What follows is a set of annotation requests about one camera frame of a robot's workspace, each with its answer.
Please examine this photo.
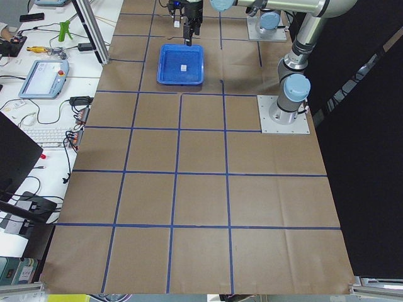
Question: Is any black power adapter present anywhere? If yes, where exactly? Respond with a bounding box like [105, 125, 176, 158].
[77, 43, 93, 52]

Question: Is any black phone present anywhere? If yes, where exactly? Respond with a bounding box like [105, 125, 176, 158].
[19, 13, 45, 23]

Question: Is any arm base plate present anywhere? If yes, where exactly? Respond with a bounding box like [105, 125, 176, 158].
[246, 16, 287, 42]
[257, 95, 310, 135]

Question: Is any blue plastic tray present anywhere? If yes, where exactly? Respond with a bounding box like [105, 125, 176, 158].
[157, 44, 204, 86]

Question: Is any green handled reach grabber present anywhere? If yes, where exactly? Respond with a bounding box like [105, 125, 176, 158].
[58, 20, 72, 42]

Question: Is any black usb hub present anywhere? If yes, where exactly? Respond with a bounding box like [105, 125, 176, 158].
[74, 107, 90, 125]

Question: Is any teach pendant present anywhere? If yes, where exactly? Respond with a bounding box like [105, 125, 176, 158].
[18, 60, 69, 99]

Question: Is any aluminium frame post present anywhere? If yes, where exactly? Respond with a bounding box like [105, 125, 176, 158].
[72, 0, 110, 66]

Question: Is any black monitor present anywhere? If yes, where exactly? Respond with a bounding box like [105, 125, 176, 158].
[1, 114, 57, 223]

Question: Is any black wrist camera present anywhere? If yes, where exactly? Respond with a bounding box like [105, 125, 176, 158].
[167, 0, 184, 24]

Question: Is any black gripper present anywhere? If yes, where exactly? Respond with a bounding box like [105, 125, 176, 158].
[183, 0, 203, 47]

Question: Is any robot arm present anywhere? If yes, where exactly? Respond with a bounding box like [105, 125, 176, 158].
[210, 0, 356, 125]
[169, 1, 287, 46]

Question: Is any white keyboard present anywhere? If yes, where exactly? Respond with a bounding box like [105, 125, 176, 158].
[21, 127, 78, 148]

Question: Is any yellow tool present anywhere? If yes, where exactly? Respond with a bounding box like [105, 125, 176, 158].
[26, 46, 49, 53]

